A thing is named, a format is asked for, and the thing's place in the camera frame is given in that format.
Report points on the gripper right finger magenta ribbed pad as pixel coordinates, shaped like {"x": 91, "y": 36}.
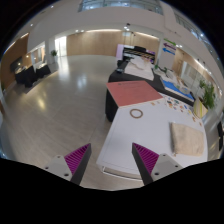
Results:
{"x": 153, "y": 166}

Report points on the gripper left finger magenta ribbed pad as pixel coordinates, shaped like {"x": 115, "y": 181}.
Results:
{"x": 72, "y": 166}

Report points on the beige folded towel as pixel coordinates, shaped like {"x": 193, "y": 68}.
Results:
{"x": 186, "y": 140}

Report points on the colourful stickers cluster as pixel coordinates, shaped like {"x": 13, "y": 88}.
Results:
{"x": 169, "y": 109}

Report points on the pink red board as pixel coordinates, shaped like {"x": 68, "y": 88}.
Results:
{"x": 127, "y": 93}

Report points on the yellow striped box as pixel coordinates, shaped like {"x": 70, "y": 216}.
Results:
{"x": 199, "y": 108}

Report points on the blue mat board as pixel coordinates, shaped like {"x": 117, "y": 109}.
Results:
{"x": 177, "y": 89}

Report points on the green potted plant right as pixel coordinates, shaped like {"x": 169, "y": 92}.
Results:
{"x": 208, "y": 98}

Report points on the white cloth pile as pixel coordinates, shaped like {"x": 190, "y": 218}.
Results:
{"x": 140, "y": 67}

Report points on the black draped tables left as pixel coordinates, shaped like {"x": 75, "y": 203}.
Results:
{"x": 31, "y": 75}

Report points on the small potted plant left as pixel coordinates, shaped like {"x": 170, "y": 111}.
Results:
{"x": 54, "y": 55}

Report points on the black shelf display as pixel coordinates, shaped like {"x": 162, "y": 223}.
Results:
{"x": 130, "y": 53}

